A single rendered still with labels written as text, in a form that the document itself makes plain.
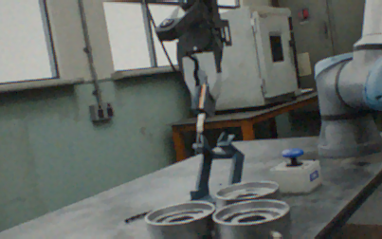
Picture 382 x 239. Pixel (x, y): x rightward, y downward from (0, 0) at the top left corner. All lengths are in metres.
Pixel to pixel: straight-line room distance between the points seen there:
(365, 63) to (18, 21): 1.93
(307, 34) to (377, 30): 3.60
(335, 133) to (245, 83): 1.89
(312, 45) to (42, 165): 2.96
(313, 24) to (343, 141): 3.53
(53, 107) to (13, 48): 0.35
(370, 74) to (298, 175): 0.28
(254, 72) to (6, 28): 1.44
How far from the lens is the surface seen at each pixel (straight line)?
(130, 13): 3.20
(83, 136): 2.65
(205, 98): 0.87
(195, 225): 0.66
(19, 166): 2.40
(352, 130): 1.14
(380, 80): 1.00
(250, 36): 2.97
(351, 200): 0.81
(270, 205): 0.70
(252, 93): 2.98
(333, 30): 4.57
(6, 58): 2.52
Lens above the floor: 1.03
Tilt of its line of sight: 5 degrees down
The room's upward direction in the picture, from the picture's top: 9 degrees counter-clockwise
